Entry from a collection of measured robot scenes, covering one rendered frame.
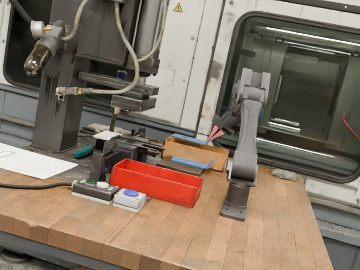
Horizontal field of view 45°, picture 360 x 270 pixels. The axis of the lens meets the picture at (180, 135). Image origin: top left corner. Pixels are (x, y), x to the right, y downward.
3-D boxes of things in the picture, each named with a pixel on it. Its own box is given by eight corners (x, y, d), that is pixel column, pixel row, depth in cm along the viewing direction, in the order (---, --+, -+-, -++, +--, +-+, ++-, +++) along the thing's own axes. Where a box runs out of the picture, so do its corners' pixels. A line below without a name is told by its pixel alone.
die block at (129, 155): (128, 174, 138) (133, 151, 137) (99, 166, 140) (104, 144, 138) (145, 162, 158) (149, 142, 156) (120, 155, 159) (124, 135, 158)
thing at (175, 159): (211, 170, 157) (212, 162, 156) (170, 160, 159) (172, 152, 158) (212, 166, 164) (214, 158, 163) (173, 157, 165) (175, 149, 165)
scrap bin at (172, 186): (193, 208, 119) (197, 188, 118) (108, 186, 123) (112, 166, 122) (199, 196, 130) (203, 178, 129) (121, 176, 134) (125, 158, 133)
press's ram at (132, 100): (141, 122, 134) (159, 26, 129) (65, 104, 139) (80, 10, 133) (156, 116, 152) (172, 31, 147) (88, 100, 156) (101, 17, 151)
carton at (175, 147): (222, 174, 166) (226, 155, 164) (160, 159, 170) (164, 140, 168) (225, 167, 178) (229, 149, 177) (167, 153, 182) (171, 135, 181)
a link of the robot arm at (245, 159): (229, 179, 128) (241, 92, 144) (250, 184, 128) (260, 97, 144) (232, 170, 122) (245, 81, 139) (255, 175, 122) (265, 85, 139)
